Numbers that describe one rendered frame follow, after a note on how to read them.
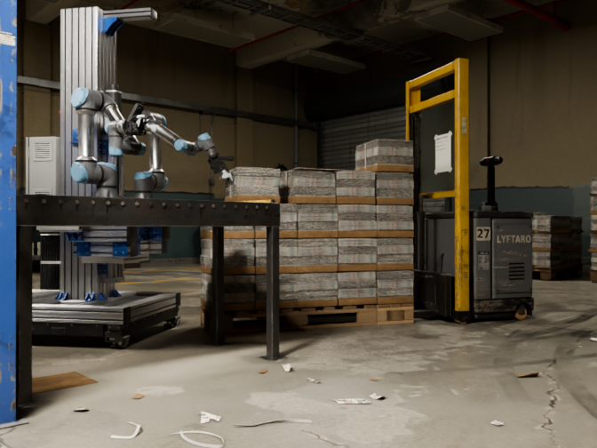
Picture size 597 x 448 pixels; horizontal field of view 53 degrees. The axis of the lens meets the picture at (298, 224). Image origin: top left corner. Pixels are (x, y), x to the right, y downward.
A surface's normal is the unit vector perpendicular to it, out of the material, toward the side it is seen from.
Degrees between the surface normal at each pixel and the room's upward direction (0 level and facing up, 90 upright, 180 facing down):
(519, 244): 90
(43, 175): 90
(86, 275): 90
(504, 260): 90
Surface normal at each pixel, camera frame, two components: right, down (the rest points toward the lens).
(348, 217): 0.33, -0.01
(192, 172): 0.66, 0.00
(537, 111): -0.75, 0.00
